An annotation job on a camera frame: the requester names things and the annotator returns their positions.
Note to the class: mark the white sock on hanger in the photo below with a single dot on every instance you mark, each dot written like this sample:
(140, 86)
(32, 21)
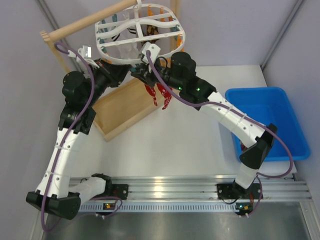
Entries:
(129, 50)

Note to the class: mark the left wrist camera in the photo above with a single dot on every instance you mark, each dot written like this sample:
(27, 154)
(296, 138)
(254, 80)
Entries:
(86, 53)

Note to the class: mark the brown argyle sock on hanger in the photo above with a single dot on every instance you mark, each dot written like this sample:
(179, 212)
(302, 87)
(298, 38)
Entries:
(150, 30)

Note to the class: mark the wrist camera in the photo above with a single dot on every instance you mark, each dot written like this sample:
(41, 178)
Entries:
(153, 49)
(86, 53)

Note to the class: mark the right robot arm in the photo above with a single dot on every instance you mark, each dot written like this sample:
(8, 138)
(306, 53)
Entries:
(180, 75)

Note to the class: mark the wooden drying rack stand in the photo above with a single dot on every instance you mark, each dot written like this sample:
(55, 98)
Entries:
(126, 105)

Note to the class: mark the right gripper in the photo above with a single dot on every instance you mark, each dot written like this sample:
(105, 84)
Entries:
(147, 78)

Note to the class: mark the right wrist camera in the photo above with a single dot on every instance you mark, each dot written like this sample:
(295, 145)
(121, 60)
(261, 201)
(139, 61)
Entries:
(153, 49)

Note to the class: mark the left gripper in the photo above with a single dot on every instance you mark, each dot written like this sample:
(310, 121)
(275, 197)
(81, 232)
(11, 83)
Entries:
(114, 73)

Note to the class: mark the white plastic sock hanger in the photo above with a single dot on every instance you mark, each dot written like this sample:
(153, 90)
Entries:
(171, 37)

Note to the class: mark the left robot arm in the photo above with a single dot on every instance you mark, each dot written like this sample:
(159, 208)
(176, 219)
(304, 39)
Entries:
(53, 195)

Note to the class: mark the blue plastic bin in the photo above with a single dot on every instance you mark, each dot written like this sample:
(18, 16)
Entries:
(270, 105)

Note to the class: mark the red christmas sock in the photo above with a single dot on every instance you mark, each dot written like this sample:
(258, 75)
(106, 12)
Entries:
(151, 91)
(166, 95)

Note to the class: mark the brown striped sock pile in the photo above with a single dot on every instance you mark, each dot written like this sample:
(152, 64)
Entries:
(243, 148)

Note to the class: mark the aluminium mounting rail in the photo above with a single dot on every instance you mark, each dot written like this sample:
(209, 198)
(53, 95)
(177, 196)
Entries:
(199, 194)

